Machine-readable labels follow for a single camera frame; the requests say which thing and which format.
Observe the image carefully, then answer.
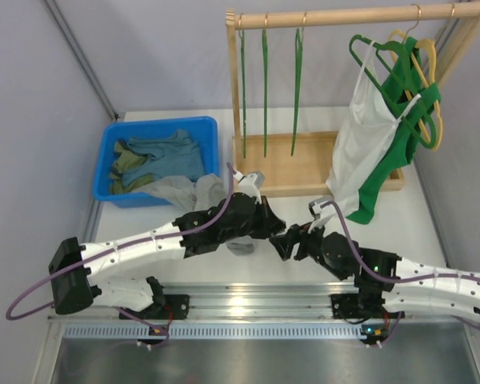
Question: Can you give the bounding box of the teal blue garment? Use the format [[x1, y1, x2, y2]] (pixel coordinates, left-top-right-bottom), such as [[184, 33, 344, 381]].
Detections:
[[122, 130, 206, 187]]

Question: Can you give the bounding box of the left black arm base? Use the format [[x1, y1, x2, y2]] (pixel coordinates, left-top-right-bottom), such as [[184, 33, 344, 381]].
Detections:
[[124, 277, 190, 320]]

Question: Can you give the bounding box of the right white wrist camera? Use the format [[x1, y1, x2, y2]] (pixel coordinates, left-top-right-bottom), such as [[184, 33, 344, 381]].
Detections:
[[308, 196, 337, 233]]

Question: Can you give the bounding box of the blue plastic bin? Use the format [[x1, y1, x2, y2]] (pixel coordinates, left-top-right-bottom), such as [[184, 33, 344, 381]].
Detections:
[[93, 116, 220, 208]]

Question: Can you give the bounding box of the purple cable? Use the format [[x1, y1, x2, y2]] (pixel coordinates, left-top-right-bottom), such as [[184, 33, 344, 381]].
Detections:
[[322, 199, 480, 335], [4, 162, 238, 322]]

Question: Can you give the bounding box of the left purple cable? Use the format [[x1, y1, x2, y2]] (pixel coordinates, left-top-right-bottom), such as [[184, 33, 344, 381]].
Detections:
[[4, 162, 238, 322]]

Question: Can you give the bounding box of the yellow hanger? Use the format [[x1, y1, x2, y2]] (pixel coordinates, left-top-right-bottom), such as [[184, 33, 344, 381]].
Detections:
[[388, 29, 443, 151]]

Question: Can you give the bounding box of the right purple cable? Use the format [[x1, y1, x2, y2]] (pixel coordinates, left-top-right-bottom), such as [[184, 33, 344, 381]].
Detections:
[[322, 199, 480, 335]]

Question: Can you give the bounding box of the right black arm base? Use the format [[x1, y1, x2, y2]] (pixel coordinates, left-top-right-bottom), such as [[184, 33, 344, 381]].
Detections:
[[330, 289, 390, 324]]

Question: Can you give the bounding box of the olive green garment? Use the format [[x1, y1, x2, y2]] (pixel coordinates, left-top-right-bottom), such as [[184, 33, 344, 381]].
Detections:
[[109, 139, 154, 195]]

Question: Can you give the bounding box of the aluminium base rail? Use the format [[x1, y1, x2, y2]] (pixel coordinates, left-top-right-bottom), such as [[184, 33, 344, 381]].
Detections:
[[48, 280, 359, 322]]

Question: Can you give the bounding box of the green tank top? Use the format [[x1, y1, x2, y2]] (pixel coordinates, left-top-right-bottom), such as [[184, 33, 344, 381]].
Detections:
[[348, 35, 442, 224]]

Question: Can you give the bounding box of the wooden clothes rack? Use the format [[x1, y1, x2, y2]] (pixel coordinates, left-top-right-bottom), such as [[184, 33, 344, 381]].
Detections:
[[226, 1, 480, 198]]

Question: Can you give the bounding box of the white tank top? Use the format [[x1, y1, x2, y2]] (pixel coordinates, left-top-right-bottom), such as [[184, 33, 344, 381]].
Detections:
[[326, 41, 422, 216]]

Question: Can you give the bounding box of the perforated cable duct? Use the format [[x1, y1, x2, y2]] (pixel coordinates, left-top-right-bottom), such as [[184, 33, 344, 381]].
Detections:
[[63, 322, 387, 340]]

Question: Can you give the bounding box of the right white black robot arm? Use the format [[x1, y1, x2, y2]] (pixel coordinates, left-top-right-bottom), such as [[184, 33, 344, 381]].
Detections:
[[270, 225, 480, 327]]

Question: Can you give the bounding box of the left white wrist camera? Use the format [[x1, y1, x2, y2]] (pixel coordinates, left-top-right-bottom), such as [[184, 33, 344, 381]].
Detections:
[[227, 163, 266, 204]]

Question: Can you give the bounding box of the grey tank top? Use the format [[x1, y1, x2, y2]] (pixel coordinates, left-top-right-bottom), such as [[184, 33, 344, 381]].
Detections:
[[135, 174, 255, 257]]

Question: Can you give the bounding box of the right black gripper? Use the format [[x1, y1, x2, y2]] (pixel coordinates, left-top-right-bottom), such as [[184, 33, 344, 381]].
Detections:
[[270, 217, 349, 280]]

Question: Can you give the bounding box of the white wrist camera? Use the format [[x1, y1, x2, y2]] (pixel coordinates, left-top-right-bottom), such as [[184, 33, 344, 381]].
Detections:
[[227, 163, 266, 204], [308, 196, 337, 233]]

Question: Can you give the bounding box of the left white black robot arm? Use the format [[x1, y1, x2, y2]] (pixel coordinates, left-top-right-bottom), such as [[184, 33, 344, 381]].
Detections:
[[48, 192, 286, 318]]

